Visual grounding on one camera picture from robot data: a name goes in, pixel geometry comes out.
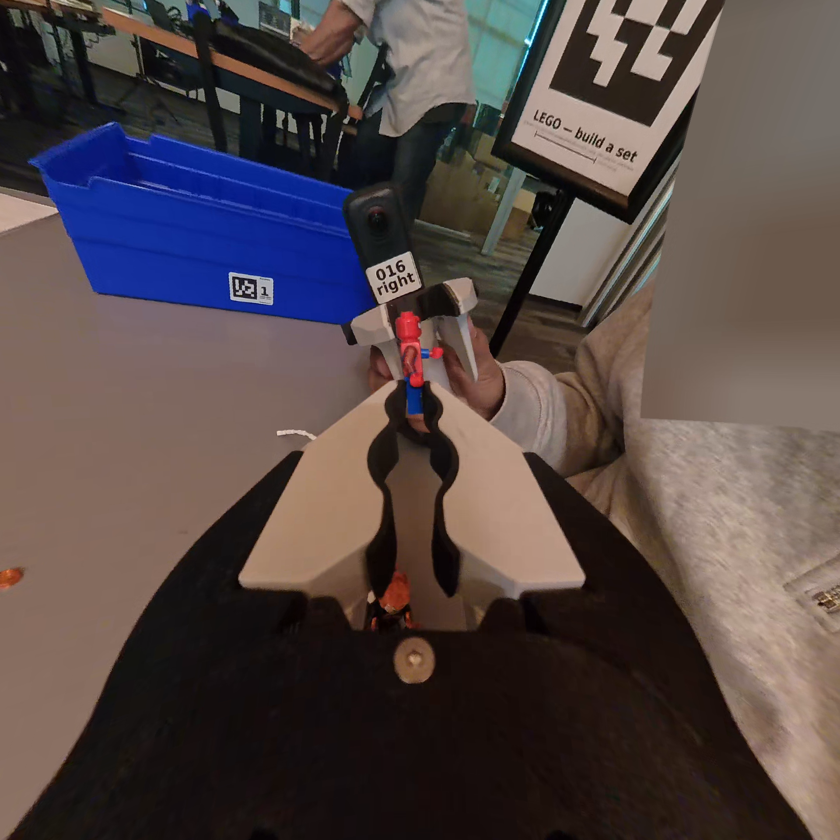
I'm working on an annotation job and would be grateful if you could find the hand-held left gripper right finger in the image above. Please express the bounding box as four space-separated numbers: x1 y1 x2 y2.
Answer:
428 384 586 619

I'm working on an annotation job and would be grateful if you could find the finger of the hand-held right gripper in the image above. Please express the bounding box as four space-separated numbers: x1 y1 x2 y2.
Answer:
430 277 481 395
344 305 403 382

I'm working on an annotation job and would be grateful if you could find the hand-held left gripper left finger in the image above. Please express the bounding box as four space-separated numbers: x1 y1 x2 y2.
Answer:
238 382 400 631

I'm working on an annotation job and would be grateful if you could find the blue red lego minifigure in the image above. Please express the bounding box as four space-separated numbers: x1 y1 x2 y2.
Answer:
394 310 445 417

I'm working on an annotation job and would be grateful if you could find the lego motorcycle model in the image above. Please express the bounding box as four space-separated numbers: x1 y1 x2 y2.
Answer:
277 428 416 632

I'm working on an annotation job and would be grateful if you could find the person's right forearm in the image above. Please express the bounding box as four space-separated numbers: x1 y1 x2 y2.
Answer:
491 282 657 500

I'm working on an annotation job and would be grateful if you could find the person's right hand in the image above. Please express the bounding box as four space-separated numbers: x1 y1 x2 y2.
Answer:
367 325 506 435

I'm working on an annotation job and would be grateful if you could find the brown cardboard box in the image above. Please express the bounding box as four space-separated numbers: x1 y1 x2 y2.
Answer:
420 151 534 238

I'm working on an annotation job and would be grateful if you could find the black bag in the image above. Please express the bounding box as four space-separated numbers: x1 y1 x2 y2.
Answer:
193 20 350 114

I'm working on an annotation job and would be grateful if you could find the framed marker sign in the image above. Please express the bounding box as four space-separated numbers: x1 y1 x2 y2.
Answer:
489 0 723 358

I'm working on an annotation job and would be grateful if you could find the wooden desk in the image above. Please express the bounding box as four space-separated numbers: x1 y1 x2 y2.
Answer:
101 7 363 165

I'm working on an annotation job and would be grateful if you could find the blue plastic bin white tag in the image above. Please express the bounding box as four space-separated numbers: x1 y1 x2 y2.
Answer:
56 190 376 326

